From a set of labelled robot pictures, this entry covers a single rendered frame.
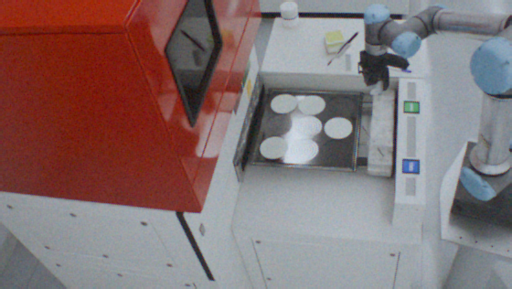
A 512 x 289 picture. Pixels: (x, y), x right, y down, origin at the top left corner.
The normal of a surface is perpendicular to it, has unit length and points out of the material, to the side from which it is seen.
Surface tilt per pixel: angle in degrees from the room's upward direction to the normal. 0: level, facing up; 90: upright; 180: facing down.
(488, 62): 84
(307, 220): 0
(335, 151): 0
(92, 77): 90
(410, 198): 0
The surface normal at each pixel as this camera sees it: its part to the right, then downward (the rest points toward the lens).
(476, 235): -0.14, -0.63
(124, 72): -0.18, 0.77
